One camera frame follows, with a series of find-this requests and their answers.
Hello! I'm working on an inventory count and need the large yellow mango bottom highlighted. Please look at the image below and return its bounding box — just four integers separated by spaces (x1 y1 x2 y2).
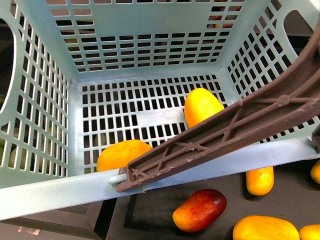
232 215 300 240

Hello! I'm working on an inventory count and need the light blue plastic basket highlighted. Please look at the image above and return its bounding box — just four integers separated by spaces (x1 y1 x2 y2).
0 0 320 220

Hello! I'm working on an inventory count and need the yellow mango on shelf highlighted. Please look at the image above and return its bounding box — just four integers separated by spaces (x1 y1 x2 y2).
245 166 274 196

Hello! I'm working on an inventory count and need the yellow mango basket front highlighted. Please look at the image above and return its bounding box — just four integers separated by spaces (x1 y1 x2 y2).
96 139 152 172

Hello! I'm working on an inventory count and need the red yellow mango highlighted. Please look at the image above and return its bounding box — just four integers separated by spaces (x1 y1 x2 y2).
172 189 227 233

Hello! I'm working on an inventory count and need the brown basket handle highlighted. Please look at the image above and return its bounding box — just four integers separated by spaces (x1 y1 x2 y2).
116 29 320 193

